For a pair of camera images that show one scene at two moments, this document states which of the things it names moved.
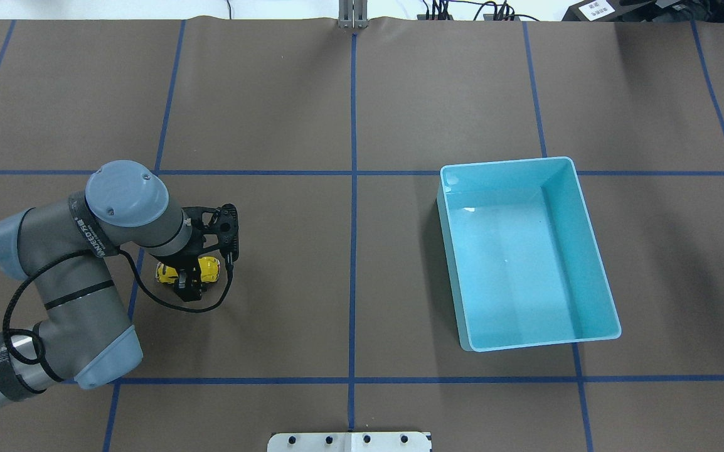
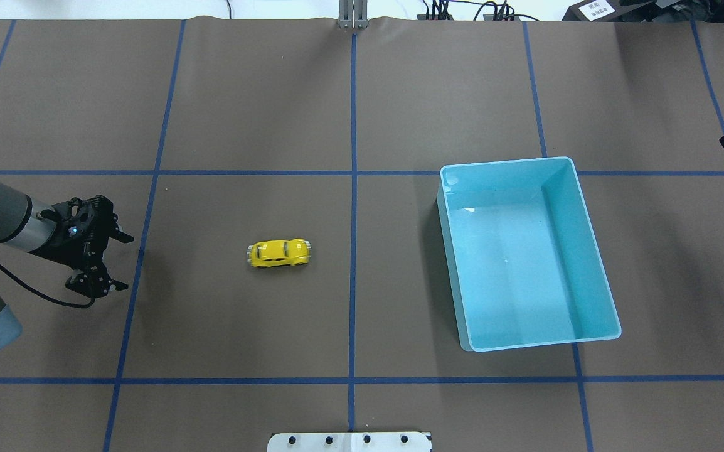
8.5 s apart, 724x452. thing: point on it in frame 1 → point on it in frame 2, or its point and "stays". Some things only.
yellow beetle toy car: x=209 y=268 → x=275 y=253
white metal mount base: x=350 y=442 stays
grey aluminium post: x=352 y=14 stays
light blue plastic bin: x=525 y=267 stays
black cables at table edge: x=438 y=10 stays
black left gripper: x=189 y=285 → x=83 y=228
